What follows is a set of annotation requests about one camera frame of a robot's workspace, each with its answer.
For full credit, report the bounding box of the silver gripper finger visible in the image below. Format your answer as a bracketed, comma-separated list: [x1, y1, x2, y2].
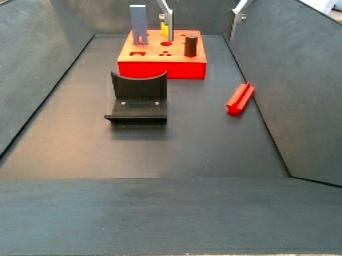
[157, 0, 174, 42]
[227, 0, 254, 40]

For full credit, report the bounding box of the red star prism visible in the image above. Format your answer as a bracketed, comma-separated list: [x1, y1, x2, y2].
[226, 82, 255, 116]

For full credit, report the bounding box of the red peg board base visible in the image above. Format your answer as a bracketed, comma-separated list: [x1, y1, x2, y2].
[118, 30, 207, 79]

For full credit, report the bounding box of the yellow cylinder peg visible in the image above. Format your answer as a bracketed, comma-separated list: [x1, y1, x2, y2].
[161, 22, 169, 38]

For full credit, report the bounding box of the blue slotted block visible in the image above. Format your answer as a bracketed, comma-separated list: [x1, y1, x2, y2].
[130, 5, 149, 45]

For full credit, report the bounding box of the dark brown hexagonal peg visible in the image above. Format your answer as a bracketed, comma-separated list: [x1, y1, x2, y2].
[185, 34, 198, 57]

